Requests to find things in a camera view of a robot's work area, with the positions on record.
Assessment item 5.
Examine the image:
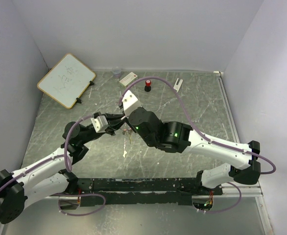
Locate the silver keys bunch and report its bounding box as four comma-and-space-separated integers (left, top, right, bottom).
122, 128, 133, 139

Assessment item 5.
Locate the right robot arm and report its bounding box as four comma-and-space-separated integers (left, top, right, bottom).
124, 107, 261, 195

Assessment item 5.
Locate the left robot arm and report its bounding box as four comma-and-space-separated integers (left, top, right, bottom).
0, 113, 127, 224

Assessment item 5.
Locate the red black stamp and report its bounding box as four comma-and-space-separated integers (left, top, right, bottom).
144, 80, 151, 92

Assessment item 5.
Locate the green white small box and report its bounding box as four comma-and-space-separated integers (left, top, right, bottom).
119, 72, 138, 87

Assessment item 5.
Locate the clear plastic cup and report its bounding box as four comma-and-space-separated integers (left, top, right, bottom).
112, 67, 121, 78

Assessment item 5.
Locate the white plastic clip tool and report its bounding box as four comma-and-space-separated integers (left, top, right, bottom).
173, 78, 183, 93

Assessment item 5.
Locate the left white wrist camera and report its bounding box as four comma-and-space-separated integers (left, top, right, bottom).
91, 115, 109, 133

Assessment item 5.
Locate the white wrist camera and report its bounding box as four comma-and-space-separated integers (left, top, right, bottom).
91, 115, 109, 133
118, 90, 142, 118

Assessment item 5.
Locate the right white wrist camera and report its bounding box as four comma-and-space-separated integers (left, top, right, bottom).
118, 90, 142, 118

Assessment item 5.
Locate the small whiteboard with yellow frame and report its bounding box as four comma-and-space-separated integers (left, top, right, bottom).
37, 53, 96, 109

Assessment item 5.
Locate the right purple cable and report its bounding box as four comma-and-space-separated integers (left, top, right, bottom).
116, 75, 277, 214

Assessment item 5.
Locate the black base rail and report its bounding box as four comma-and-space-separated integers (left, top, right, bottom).
64, 178, 222, 206

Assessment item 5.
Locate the white corner bracket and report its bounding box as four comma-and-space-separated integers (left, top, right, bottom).
214, 71, 224, 76

